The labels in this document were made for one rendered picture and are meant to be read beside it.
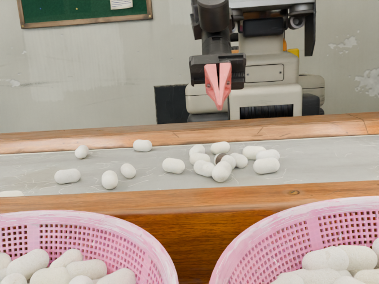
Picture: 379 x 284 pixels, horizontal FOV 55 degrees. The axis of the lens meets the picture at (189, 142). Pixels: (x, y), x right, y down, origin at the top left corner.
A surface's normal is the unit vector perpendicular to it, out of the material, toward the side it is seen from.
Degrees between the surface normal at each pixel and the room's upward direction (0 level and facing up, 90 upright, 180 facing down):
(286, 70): 98
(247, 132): 45
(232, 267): 75
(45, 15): 90
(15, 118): 90
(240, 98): 98
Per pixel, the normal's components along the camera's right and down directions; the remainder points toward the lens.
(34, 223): -0.04, -0.05
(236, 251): 0.81, -0.21
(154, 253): -0.89, -0.11
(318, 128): -0.08, -0.54
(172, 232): -0.05, 0.22
